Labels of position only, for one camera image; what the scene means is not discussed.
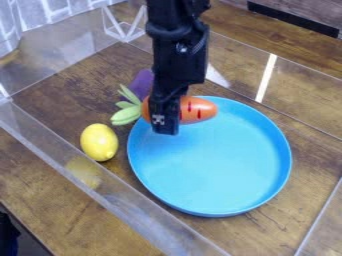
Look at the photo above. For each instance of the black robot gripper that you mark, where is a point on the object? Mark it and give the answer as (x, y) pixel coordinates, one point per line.
(180, 43)

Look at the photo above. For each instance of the purple toy eggplant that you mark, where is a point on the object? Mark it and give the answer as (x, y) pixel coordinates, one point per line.
(142, 83)

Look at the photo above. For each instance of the orange toy carrot green leaves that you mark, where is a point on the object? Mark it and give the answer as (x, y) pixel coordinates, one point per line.
(197, 109)

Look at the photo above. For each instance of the yellow toy lemon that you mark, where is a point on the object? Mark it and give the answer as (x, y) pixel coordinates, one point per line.
(100, 142)

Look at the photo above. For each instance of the blue round plate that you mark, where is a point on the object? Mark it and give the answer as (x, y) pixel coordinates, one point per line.
(221, 167)

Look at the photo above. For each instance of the clear acrylic back barrier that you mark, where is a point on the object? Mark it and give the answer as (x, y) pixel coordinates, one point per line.
(280, 65)

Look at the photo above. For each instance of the clear acrylic barrier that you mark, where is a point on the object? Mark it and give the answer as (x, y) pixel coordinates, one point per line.
(173, 236)
(280, 65)

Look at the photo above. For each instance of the clear acrylic front barrier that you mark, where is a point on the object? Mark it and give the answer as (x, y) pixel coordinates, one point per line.
(173, 236)

